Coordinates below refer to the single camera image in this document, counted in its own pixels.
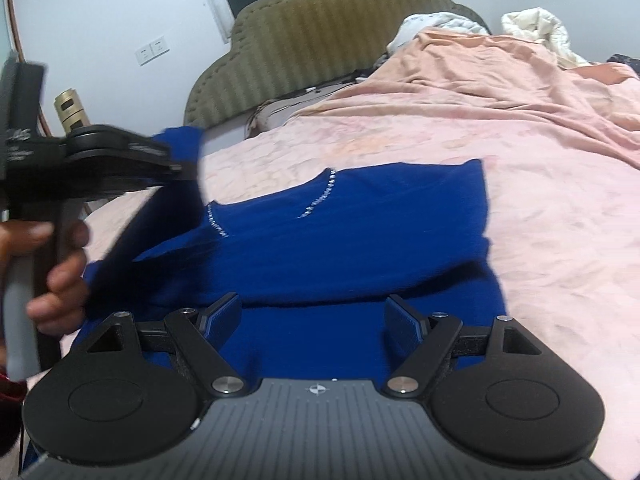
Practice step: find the blue knit sweater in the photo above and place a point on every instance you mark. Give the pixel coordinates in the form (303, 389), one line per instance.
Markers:
(350, 240)

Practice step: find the brass cylinder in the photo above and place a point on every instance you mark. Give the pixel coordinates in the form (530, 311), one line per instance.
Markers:
(70, 107)

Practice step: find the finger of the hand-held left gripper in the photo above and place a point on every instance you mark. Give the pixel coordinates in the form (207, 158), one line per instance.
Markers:
(175, 165)

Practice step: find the brown framed mirror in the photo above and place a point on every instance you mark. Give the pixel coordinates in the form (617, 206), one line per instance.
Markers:
(10, 20)

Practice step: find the person's left forearm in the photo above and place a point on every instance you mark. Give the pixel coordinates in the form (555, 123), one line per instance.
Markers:
(10, 390)

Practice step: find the cream crumpled quilt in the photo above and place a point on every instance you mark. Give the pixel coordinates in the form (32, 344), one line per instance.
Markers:
(540, 30)

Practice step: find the olive quilted headboard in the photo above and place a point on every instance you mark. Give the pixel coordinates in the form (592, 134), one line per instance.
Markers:
(310, 50)

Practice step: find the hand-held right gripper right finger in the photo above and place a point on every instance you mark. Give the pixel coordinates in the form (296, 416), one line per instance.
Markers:
(400, 322)

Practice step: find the pink blanket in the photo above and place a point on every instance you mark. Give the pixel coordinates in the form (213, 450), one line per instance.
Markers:
(550, 185)

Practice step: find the patterned bed sheet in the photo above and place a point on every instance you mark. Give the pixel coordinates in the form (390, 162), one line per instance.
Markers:
(280, 110)

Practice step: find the white wall socket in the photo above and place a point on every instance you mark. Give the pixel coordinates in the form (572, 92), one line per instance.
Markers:
(151, 50)

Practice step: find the dark cloth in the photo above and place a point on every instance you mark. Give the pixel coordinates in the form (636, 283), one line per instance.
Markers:
(625, 62)

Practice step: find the white crumpled quilt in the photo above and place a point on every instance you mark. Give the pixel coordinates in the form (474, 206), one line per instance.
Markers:
(440, 25)

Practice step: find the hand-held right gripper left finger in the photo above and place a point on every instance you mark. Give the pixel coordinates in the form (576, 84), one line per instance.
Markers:
(223, 316)

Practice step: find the person's left hand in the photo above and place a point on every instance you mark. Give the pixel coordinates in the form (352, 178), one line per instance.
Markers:
(62, 285)

